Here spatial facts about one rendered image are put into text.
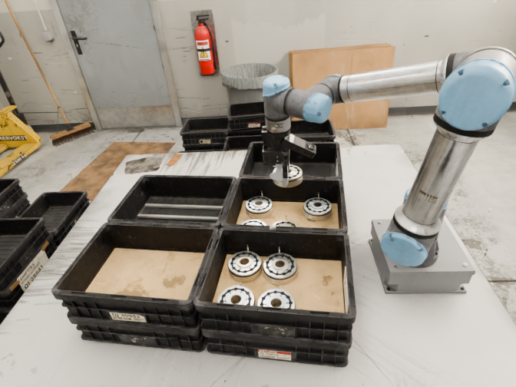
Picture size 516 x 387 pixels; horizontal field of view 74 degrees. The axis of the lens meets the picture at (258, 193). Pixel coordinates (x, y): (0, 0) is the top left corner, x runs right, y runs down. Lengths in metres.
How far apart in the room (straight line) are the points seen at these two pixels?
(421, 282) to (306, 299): 0.39
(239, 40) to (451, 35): 2.16
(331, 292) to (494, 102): 0.61
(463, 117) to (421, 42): 3.44
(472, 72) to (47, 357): 1.29
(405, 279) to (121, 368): 0.88
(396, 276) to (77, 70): 3.99
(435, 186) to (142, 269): 0.88
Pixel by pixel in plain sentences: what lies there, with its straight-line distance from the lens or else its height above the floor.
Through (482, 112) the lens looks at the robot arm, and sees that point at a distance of 0.76.
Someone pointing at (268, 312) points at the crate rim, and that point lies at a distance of 0.87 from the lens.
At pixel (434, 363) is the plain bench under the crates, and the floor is 0.70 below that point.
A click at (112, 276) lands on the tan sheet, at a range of 1.20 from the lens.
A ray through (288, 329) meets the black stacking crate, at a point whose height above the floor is 0.86.
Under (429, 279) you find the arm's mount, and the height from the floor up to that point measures 0.77.
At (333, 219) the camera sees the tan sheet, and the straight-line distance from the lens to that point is 1.26.
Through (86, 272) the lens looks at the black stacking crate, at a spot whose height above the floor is 0.87.
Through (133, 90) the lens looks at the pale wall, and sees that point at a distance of 4.31.
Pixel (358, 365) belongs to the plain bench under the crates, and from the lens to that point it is 1.07.
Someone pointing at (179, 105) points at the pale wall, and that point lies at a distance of 4.24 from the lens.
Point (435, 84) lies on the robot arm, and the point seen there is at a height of 1.36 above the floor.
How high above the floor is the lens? 1.63
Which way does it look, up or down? 35 degrees down
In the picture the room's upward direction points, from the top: 5 degrees counter-clockwise
